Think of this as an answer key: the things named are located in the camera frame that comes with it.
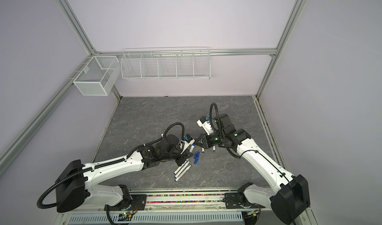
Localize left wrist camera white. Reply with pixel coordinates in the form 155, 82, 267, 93
182, 134, 195, 152

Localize white wire shelf basket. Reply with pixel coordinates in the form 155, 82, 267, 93
120, 47, 211, 80

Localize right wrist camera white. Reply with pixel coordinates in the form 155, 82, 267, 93
197, 116, 214, 135

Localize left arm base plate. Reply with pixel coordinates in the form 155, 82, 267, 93
107, 194, 147, 211

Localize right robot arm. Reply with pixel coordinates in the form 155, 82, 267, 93
196, 114, 310, 225

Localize white mesh box basket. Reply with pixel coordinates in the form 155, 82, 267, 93
74, 56, 121, 96

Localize aluminium frame rails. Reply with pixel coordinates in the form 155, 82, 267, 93
0, 0, 314, 225

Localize white vented cable duct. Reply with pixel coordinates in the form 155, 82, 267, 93
67, 212, 244, 225

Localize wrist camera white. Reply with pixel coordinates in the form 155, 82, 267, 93
197, 116, 214, 135
182, 134, 195, 152

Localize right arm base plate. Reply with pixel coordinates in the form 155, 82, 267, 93
222, 192, 265, 209

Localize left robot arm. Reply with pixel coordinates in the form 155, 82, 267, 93
37, 134, 195, 213

